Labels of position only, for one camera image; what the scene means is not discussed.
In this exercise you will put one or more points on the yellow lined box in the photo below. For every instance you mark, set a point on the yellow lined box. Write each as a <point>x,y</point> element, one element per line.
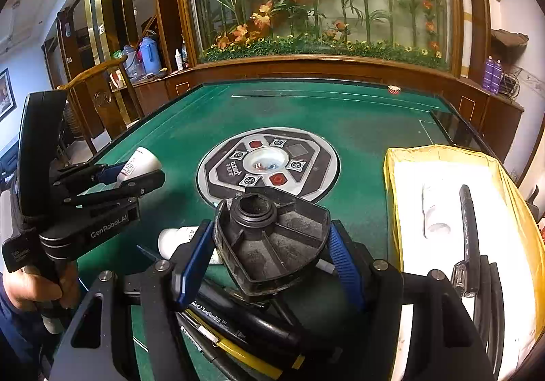
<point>408,176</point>

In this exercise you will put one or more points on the thin black pen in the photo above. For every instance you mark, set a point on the thin black pen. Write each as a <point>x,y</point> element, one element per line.
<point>149,252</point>

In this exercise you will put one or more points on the black marker with clear cap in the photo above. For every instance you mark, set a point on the black marker with clear cap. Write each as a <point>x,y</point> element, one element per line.
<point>468,219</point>

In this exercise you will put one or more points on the thick black marker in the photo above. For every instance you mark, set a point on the thick black marker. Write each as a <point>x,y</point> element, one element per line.
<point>264,325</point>

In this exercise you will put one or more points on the person's left forearm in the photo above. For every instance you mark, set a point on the person's left forearm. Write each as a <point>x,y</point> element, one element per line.
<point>12,338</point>

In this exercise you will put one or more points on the wooden chair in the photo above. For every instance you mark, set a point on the wooden chair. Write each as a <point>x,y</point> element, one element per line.
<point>102,100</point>

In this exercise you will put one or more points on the glass case of artificial flowers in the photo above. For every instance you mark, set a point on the glass case of artificial flowers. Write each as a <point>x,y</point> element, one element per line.
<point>319,2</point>

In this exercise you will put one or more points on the white plastic bottle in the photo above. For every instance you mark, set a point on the white plastic bottle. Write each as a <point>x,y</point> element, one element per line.
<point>435,206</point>
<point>176,238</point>
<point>142,162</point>

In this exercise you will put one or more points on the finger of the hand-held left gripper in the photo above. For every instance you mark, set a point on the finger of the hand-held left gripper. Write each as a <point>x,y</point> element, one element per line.
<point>113,172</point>
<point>136,187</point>

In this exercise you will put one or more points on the white gold column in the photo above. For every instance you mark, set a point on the white gold column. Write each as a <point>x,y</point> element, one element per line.
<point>465,23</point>

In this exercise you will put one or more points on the black fan-shaped plastic part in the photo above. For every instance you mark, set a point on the black fan-shaped plastic part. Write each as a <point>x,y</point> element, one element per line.
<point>276,245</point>

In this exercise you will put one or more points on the dark wooden slab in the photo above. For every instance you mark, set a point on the dark wooden slab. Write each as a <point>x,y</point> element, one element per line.
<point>509,39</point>

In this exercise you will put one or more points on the person's left hand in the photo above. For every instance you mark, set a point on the person's left hand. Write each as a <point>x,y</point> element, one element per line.
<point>30,288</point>

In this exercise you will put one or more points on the small red white object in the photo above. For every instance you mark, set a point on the small red white object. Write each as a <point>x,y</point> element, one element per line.
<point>394,89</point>

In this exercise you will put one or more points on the white spray bottle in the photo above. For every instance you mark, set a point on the white spray bottle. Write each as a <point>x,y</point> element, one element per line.
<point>178,61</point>

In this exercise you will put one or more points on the clear water jug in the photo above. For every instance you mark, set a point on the clear water jug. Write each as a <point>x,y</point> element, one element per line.
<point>129,64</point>

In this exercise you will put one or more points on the black marker with white print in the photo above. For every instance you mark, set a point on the black marker with white print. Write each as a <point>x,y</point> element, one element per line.
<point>221,323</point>

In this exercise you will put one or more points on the two purple bottles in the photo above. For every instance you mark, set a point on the two purple bottles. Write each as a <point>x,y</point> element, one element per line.
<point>496,78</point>
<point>488,74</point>

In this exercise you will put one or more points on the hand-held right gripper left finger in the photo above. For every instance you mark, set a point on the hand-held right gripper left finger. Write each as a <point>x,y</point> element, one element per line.
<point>193,262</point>

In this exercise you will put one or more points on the round table control panel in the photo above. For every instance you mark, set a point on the round table control panel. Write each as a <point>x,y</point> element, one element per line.
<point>230,170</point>

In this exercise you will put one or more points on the white stick pen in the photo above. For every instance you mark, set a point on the white stick pen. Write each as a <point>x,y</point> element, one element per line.
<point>325,266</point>

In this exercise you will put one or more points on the black glossy tray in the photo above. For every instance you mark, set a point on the black glossy tray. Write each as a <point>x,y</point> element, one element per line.
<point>455,127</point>

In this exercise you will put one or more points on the yellow and black pen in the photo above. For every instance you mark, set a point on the yellow and black pen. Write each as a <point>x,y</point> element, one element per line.
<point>251,360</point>

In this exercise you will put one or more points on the framed wall picture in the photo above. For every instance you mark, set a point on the framed wall picture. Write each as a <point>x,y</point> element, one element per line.
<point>6,96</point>

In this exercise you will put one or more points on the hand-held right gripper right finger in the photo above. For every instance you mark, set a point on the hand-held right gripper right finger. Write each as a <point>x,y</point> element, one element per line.
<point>345,264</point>

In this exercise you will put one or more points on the blue thermos jug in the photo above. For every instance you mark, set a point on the blue thermos jug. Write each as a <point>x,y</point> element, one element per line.
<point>149,55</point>

